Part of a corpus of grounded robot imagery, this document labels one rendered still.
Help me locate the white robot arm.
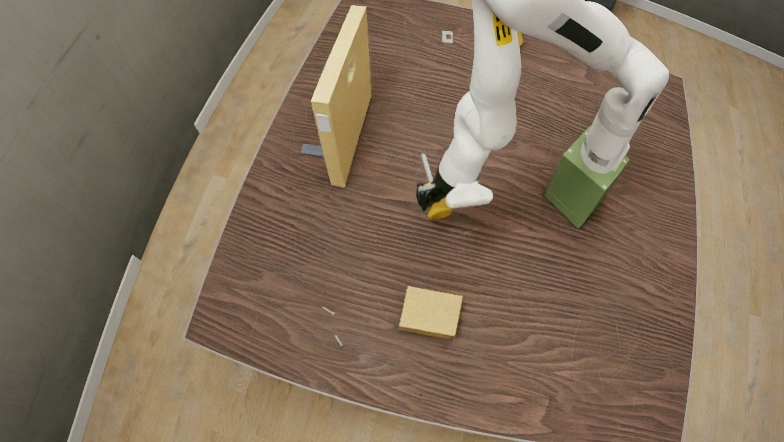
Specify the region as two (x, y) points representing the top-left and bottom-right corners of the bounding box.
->
(439, 0), (669, 208)

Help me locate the wooden door panel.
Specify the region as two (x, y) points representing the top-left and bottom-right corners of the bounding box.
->
(311, 6), (371, 187)

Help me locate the tan flat rectangular box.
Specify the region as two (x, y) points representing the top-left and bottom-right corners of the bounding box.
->
(399, 286), (462, 340)

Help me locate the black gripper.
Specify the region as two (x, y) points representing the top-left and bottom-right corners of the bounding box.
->
(416, 167), (455, 213)

